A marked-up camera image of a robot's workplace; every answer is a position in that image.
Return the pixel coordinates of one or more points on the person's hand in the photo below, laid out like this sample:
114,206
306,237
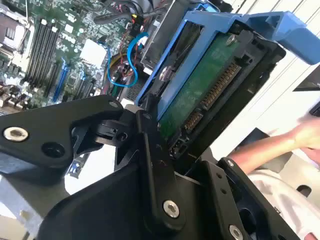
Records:
310,135

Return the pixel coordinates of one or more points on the hard disk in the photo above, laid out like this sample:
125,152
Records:
200,75

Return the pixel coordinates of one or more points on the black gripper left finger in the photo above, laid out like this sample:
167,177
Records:
32,150

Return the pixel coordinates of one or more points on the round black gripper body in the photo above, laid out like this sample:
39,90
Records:
105,212

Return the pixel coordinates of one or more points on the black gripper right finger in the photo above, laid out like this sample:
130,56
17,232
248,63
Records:
220,190

